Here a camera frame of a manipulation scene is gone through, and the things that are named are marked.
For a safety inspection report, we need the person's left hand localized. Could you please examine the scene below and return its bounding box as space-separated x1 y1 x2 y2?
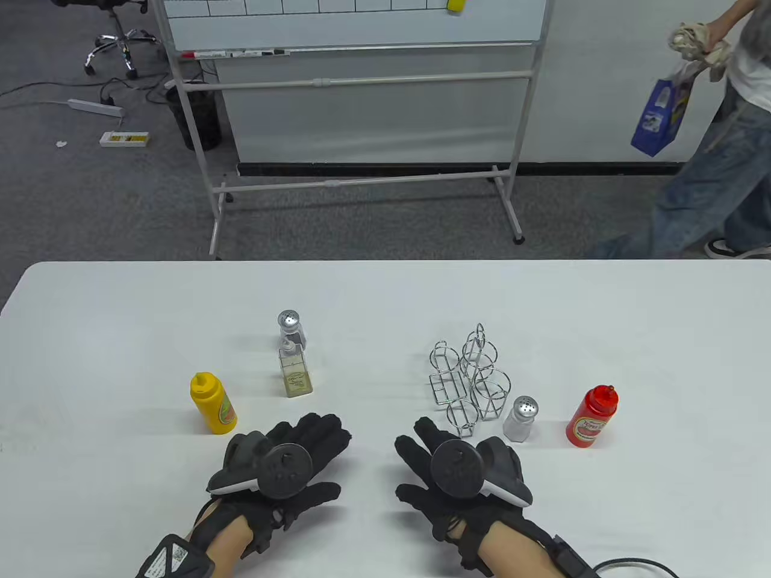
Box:
207 412 354 561

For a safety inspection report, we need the person's right hand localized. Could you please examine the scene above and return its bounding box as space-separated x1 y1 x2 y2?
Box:
394 417 548 568

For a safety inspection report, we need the square clear oil seasoning bottle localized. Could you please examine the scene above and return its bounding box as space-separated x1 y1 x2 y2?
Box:
278 339 314 399

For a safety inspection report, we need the yellow squeeze seasoning bottle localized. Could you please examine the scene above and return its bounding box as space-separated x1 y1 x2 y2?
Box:
190 372 238 435

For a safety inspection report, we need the white salt shaker seasoning bottle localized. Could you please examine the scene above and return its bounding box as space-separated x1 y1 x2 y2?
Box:
503 396 540 443

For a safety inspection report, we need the silver wire seasoning rack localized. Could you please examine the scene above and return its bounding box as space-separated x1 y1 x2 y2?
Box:
429 323 513 439

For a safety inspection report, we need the dark pepper shaker seasoning bottle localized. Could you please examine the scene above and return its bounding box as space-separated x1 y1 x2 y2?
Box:
278 310 308 352

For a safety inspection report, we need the red squeeze seasoning bottle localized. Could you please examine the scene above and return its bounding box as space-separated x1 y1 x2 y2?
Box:
566 385 619 449

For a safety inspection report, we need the person's right forearm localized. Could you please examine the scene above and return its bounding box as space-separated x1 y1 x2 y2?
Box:
479 521 568 578

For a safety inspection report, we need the black round right hand controller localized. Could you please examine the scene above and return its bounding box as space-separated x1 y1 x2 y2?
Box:
430 436 534 507

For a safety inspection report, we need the black round hand controller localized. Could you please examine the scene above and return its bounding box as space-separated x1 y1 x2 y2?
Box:
207 432 314 500
430 436 534 507

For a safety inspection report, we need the black round left hand controller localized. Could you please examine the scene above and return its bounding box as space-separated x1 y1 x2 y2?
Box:
207 432 314 500

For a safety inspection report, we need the black mesh waste bin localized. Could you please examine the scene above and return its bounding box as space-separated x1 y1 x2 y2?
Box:
166 81 222 151

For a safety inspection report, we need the white power strip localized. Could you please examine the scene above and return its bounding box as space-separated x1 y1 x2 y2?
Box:
67 99 126 118

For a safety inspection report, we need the whiteboard on rolling stand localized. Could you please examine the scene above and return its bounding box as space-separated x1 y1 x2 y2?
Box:
151 0 555 261

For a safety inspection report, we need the blue shopping bag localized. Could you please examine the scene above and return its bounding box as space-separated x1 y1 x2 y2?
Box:
631 78 693 158

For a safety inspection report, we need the office chair base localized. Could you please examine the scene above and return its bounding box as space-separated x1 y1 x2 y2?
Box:
51 0 163 80

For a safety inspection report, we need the beige cloth bundle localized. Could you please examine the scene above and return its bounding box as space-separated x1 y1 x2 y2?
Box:
667 23 732 83

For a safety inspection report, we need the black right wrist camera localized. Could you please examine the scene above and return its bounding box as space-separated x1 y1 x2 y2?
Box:
545 535 597 578

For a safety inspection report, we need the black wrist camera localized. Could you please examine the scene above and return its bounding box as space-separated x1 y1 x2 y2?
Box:
137 535 216 578
545 535 597 578

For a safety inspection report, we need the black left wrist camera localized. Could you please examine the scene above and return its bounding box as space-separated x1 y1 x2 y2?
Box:
137 535 216 578

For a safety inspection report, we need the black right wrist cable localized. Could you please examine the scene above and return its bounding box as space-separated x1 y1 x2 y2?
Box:
593 558 681 578

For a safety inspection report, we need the black floor cable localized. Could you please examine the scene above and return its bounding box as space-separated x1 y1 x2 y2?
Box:
0 71 175 112

